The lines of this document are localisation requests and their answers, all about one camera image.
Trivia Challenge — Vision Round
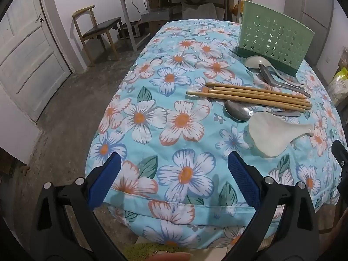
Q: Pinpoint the white rice paddle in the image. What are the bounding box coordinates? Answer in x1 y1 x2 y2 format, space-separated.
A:
249 111 315 157

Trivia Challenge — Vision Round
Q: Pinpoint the wall cable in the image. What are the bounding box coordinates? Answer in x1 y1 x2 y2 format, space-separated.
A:
131 0 149 15

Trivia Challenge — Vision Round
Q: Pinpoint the metal spoon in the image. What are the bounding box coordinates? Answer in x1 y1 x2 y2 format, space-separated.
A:
262 72 305 93
224 100 301 122
258 63 311 98

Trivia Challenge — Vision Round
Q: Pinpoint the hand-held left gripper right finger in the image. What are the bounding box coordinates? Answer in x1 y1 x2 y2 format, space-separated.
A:
228 151 321 261

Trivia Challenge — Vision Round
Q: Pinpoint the floral blue blanket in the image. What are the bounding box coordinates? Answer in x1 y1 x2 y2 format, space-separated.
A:
85 19 343 251

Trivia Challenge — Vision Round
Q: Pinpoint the grey box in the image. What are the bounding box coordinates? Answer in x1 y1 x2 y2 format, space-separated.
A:
141 8 175 25

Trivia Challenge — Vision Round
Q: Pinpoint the wooden chair with dark seat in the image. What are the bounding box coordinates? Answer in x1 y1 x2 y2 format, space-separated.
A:
72 5 123 64

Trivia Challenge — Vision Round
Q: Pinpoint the white sack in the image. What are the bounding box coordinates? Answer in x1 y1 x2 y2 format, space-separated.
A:
182 2 218 20

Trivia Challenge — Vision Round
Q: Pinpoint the green perforated utensil holder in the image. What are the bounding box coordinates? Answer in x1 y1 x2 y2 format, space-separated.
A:
235 0 315 77

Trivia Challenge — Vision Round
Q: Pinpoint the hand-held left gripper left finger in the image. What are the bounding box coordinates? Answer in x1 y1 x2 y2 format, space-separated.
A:
30 152 122 261

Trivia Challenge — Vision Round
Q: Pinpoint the cardboard box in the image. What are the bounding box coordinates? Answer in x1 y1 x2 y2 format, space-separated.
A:
148 0 169 9

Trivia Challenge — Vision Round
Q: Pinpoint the yellow plastic bag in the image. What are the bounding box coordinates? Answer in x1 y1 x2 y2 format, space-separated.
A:
231 0 243 23

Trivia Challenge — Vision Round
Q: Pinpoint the beige plastic spoon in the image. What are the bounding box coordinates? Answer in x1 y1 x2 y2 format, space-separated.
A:
244 55 305 87

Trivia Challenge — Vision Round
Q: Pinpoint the black case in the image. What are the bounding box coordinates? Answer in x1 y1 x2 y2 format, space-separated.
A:
118 21 149 39

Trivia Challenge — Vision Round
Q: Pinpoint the yellow printed package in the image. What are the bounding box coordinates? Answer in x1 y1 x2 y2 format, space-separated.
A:
328 67 348 104

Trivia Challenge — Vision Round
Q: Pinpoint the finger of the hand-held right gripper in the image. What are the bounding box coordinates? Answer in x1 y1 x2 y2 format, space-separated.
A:
332 140 348 175

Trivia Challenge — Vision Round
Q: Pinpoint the white panelled door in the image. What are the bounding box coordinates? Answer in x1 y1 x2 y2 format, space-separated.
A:
0 0 73 123

